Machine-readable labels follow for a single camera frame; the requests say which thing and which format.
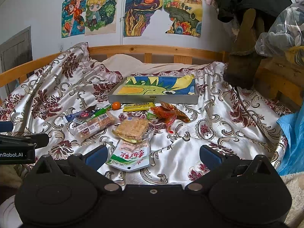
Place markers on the orange red snack bag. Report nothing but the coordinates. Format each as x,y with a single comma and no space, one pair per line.
166,113

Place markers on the black hanging garment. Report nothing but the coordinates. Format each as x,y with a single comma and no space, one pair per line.
267,10

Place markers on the olive brown hanging trousers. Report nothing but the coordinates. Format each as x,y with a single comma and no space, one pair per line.
243,60

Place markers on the blue white sachet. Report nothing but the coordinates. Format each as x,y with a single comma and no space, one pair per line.
72,117

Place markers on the wooden bed frame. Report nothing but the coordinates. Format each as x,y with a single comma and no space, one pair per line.
275,78

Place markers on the yellow snack packet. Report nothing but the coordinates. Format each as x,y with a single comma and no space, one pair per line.
138,107

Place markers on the landscape fields drawing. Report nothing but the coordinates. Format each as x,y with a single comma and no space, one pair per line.
186,16

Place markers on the cream pillow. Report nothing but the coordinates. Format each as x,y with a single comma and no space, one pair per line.
127,65

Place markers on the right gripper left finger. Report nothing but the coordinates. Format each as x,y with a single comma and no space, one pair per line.
86,166

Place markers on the clear-wrapped cracker pack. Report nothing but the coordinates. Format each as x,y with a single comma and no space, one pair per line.
134,130

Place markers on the long biscuit bar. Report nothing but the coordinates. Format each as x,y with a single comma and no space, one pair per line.
93,126

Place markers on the green stick snack packet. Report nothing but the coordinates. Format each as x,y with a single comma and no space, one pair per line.
100,112

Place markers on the starry swirl drawing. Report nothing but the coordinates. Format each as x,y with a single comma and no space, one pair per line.
138,14

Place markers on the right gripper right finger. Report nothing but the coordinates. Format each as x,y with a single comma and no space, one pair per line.
220,166

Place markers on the floral satin bedspread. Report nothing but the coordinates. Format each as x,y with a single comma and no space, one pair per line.
227,119

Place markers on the white green pouch snack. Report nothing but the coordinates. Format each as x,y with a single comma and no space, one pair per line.
130,157

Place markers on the small orange fruit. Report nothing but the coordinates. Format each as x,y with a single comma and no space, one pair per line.
116,105

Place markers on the anime girl orange drawing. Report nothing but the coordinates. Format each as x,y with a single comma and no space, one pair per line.
72,18

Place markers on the blue plastic bag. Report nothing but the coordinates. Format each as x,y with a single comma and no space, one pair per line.
292,128

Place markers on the grey door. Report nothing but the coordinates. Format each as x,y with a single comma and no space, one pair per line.
17,50

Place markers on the grey tray with colourful liner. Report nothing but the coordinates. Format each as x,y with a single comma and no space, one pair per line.
156,89

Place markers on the blond boy drawing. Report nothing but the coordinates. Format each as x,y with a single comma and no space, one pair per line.
100,17

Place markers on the clear plastic bag of clothes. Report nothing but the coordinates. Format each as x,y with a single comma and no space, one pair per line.
285,37

